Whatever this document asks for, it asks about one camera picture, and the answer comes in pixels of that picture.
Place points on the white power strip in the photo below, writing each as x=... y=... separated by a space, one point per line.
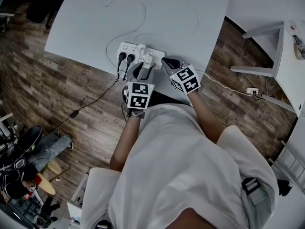
x=124 y=47

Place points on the white side table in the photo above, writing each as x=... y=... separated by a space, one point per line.
x=286 y=80

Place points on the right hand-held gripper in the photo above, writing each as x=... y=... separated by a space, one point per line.
x=186 y=79

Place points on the black office chair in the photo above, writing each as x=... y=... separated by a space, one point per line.
x=40 y=6

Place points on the person's white shirt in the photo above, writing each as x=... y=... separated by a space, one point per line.
x=181 y=166

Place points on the small white floor socket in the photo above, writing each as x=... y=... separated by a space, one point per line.
x=252 y=90

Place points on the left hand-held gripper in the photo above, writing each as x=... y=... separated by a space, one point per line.
x=139 y=95

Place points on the patterned wristband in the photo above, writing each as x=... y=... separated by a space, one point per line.
x=136 y=114

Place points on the round wooden stool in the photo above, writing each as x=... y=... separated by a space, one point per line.
x=46 y=185
x=54 y=167

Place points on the white wall socket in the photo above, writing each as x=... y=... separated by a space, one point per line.
x=293 y=27

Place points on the white shelf unit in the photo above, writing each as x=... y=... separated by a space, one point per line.
x=293 y=156

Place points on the person's right forearm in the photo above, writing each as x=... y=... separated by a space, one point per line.
x=205 y=118

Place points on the person's left forearm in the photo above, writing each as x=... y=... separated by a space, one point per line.
x=126 y=144

